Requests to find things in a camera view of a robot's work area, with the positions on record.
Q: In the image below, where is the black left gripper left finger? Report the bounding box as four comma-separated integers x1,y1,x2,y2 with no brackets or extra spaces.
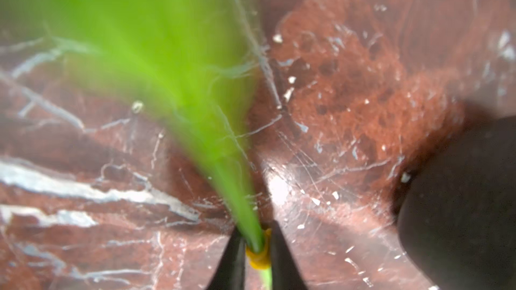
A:
206,227,246,290

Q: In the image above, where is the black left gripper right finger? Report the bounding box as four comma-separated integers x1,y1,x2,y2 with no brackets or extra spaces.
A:
270,220,308,290

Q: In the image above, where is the black cylindrical vase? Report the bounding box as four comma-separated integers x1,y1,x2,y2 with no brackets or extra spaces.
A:
397,116,515,289

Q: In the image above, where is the orange pink tulip bundle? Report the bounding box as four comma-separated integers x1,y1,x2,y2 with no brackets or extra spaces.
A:
5,0,273,289

